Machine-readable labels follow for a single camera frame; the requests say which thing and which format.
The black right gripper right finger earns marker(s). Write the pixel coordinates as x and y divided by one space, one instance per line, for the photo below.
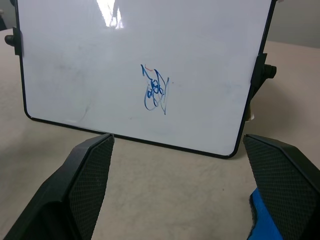
282 185

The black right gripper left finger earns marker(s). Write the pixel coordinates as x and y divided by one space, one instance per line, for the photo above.
75 190

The blue board eraser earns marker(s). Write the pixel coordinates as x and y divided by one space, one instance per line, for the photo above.
262 217

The black board stand knob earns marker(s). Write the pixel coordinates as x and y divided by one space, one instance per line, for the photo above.
13 41
265 70

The white board with black frame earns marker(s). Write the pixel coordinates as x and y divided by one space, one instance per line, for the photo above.
125 62

